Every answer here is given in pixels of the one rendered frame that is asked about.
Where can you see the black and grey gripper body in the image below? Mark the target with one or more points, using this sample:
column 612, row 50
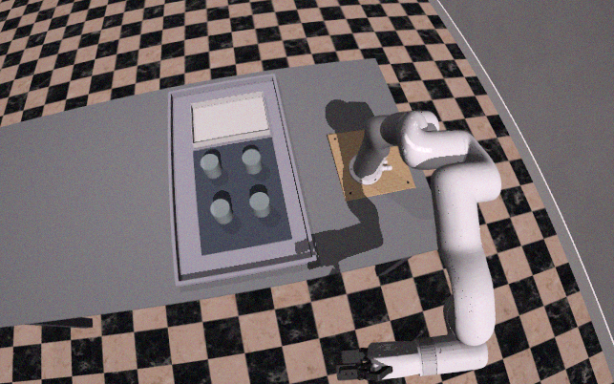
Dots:
column 403, row 356

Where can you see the clear glass jar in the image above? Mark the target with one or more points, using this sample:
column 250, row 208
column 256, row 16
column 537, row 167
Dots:
column 221, row 211
column 260, row 204
column 211, row 166
column 252, row 161

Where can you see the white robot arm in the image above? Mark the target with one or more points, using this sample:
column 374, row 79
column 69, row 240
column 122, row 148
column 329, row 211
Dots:
column 456, row 188

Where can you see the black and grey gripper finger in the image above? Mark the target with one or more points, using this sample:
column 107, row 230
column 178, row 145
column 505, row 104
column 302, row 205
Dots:
column 354, row 355
column 352, row 371

